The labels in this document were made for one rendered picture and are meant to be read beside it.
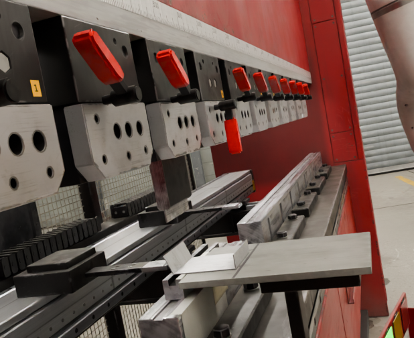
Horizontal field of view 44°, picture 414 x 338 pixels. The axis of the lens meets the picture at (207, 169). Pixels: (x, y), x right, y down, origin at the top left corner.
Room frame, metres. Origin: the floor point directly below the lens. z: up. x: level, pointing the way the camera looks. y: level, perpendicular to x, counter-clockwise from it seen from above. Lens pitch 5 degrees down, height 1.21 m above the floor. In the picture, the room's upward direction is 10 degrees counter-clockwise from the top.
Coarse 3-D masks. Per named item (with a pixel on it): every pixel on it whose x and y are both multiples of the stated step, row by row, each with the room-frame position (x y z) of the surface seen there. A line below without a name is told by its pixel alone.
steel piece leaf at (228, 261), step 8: (240, 248) 0.77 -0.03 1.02; (248, 248) 0.80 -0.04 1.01; (200, 256) 0.83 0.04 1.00; (208, 256) 0.82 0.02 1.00; (216, 256) 0.81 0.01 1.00; (224, 256) 0.80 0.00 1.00; (232, 256) 0.80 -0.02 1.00; (240, 256) 0.76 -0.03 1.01; (184, 264) 0.80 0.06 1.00; (192, 264) 0.79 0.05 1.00; (200, 264) 0.78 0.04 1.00; (208, 264) 0.77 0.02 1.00; (216, 264) 0.77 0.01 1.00; (224, 264) 0.76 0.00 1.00; (232, 264) 0.75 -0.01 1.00; (176, 272) 0.76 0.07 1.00; (184, 272) 0.75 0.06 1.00; (192, 272) 0.75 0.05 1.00; (200, 272) 0.74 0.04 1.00
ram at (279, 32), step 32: (32, 0) 0.47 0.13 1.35; (64, 0) 0.52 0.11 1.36; (96, 0) 0.59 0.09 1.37; (160, 0) 0.78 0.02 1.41; (192, 0) 0.94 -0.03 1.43; (224, 0) 1.18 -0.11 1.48; (256, 0) 1.57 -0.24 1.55; (288, 0) 2.38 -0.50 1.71; (128, 32) 0.65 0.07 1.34; (160, 32) 0.76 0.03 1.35; (256, 32) 1.48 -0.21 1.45; (288, 32) 2.19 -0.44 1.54; (256, 64) 1.41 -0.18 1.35
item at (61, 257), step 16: (48, 256) 0.90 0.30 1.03; (64, 256) 0.87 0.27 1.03; (80, 256) 0.87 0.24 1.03; (96, 256) 0.90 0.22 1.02; (32, 272) 0.85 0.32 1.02; (48, 272) 0.83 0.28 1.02; (64, 272) 0.81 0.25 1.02; (80, 272) 0.84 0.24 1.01; (96, 272) 0.84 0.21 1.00; (112, 272) 0.83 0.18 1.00; (128, 272) 0.83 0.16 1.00; (16, 288) 0.84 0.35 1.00; (32, 288) 0.83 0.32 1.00; (48, 288) 0.82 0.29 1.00; (64, 288) 0.81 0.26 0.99
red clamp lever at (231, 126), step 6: (222, 102) 0.93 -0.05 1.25; (228, 102) 0.92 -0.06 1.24; (234, 102) 0.92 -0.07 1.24; (216, 108) 0.93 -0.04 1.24; (222, 108) 0.92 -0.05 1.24; (228, 108) 0.92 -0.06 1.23; (234, 108) 0.92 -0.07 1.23; (228, 114) 0.93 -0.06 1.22; (228, 120) 0.92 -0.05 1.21; (234, 120) 0.92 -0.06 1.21; (228, 126) 0.92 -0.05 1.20; (234, 126) 0.92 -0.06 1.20; (228, 132) 0.92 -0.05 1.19; (234, 132) 0.92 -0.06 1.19; (228, 138) 0.92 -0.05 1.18; (234, 138) 0.92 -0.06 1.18; (228, 144) 0.93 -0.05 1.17; (234, 144) 0.92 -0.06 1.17; (240, 144) 0.93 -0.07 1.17; (234, 150) 0.92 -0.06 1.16; (240, 150) 0.92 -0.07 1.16
